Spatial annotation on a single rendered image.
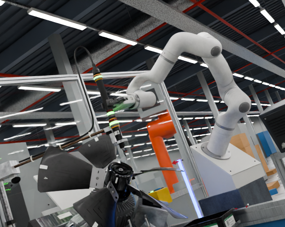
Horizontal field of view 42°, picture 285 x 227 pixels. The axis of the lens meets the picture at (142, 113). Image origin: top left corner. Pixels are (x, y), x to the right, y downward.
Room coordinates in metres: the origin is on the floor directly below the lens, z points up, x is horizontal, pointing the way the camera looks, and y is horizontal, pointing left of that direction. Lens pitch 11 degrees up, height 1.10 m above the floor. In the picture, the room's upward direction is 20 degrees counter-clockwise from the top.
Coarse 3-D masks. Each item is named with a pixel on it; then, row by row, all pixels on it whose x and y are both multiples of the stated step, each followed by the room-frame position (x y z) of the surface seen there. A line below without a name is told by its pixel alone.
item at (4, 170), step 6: (6, 162) 1.84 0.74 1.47; (12, 162) 1.86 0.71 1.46; (0, 168) 1.85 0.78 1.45; (6, 168) 1.84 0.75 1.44; (12, 168) 1.84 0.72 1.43; (18, 168) 1.90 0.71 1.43; (0, 174) 1.85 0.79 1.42; (6, 174) 1.84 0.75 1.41; (12, 174) 1.86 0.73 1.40; (0, 180) 1.87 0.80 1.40
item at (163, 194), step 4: (164, 188) 2.20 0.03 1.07; (152, 192) 2.17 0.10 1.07; (156, 192) 2.15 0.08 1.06; (160, 192) 2.17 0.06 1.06; (164, 192) 2.19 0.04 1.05; (168, 192) 2.21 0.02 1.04; (152, 196) 2.18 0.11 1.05; (156, 196) 2.15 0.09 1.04; (160, 196) 2.16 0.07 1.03; (164, 196) 2.18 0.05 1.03; (168, 196) 2.20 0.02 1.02; (164, 200) 2.17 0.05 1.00; (168, 200) 2.19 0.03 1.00
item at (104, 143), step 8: (104, 136) 1.92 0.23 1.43; (96, 144) 1.89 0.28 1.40; (104, 144) 1.87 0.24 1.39; (112, 144) 1.86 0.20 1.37; (80, 152) 1.89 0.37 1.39; (88, 152) 1.87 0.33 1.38; (96, 152) 1.86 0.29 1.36; (104, 152) 1.83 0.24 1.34; (112, 152) 1.81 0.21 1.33; (96, 160) 1.83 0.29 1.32; (104, 160) 1.80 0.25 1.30; (112, 160) 1.78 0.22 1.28
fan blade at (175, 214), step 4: (144, 192) 1.62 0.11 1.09; (144, 196) 1.70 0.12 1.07; (148, 196) 1.64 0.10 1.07; (152, 200) 1.69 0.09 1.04; (156, 200) 1.58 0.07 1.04; (160, 204) 1.56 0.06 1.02; (164, 204) 1.61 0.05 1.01; (164, 208) 1.55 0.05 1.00; (168, 208) 1.58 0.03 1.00; (168, 212) 1.53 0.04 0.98; (172, 212) 1.55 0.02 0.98; (176, 212) 1.62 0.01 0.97; (172, 216) 1.52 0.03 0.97; (176, 216) 1.54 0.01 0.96; (180, 216) 1.57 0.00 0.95
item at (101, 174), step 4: (92, 168) 1.67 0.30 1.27; (96, 168) 1.67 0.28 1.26; (100, 168) 1.68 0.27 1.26; (92, 172) 1.67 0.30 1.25; (96, 172) 1.67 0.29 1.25; (100, 172) 1.68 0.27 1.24; (104, 172) 1.68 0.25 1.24; (92, 176) 1.67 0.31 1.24; (96, 176) 1.67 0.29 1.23; (100, 176) 1.68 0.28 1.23; (104, 176) 1.69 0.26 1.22; (92, 180) 1.67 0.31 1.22; (96, 180) 1.67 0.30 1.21; (100, 180) 1.68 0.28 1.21; (92, 184) 1.67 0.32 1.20; (100, 184) 1.68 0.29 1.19; (100, 188) 1.68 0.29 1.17
